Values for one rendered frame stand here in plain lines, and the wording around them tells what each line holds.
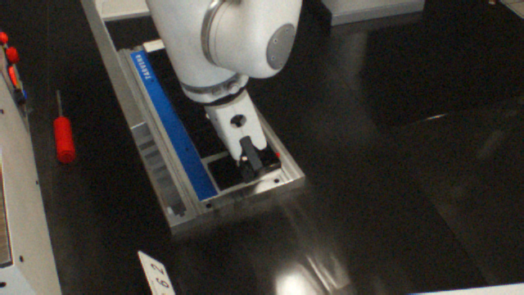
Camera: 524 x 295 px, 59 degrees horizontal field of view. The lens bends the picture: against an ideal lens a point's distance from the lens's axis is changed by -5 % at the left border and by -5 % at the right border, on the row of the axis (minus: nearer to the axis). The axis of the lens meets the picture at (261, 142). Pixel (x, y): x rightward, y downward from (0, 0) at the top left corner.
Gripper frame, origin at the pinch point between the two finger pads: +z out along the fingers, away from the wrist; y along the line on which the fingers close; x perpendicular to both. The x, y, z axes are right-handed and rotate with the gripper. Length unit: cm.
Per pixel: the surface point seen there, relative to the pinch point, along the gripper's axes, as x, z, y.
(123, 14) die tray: 6, 2, 54
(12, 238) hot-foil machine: 25.8, -19.8, -12.0
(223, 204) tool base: 5.8, 1.1, -4.9
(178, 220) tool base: 12.2, 0.0, -4.7
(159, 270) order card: 16.8, -2.1, -11.6
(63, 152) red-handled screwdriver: 24.4, -3.0, 15.0
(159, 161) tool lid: 10.4, -12.8, -5.1
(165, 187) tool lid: 11.3, -8.1, -5.1
